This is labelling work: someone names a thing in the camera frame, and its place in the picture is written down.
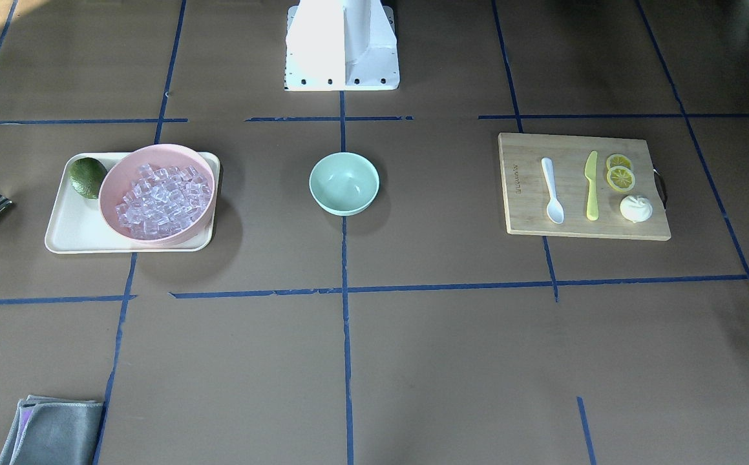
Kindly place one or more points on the white plastic spoon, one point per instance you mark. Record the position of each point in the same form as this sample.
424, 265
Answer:
554, 209

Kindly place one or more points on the mint green bowl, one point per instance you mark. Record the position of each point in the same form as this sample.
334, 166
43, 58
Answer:
344, 183

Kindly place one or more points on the clear ice cubes pile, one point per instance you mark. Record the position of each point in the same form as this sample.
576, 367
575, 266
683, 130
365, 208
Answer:
163, 201

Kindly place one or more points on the pink bowl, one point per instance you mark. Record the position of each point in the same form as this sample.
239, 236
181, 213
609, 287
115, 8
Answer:
125, 171

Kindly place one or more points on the bamboo cutting board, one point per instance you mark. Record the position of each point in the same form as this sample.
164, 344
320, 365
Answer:
524, 192

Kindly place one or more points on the yellow-green plastic knife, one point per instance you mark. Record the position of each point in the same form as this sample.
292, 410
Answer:
591, 205

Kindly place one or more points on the upper lemon slice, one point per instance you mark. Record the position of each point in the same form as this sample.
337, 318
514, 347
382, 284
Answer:
617, 160

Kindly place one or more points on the green avocado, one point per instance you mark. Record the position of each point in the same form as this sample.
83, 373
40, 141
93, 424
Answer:
86, 176

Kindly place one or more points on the cream rectangular tray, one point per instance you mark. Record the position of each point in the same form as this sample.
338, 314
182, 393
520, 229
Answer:
76, 224

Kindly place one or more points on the grey folded cloth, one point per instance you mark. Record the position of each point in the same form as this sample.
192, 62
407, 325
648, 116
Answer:
50, 430

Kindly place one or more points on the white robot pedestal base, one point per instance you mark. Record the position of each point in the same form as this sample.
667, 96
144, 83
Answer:
334, 46

